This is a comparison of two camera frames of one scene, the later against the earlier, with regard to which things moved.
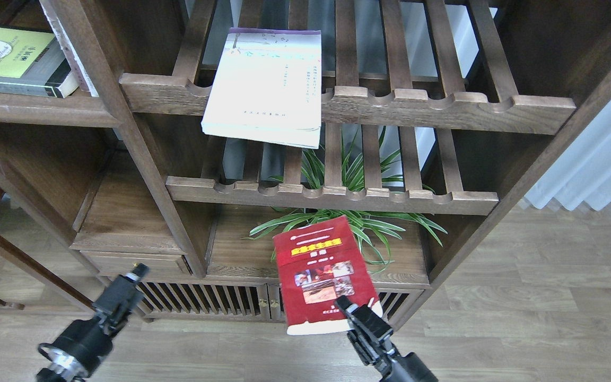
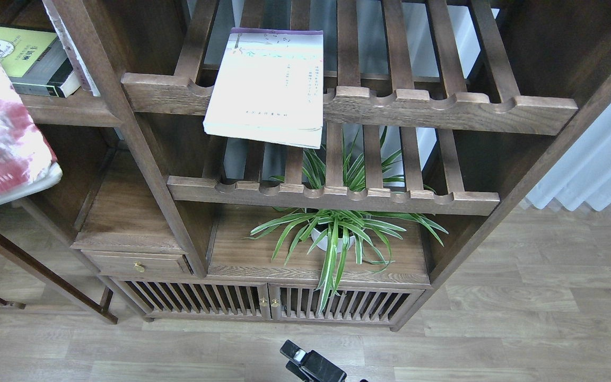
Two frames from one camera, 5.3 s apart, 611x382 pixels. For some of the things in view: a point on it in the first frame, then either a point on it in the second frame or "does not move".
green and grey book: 17,61 does not move
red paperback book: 317,263 to 7,157
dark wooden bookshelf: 264,161 does not move
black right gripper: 408,368 to 314,365
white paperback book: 268,87 does not move
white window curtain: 606,164 does not move
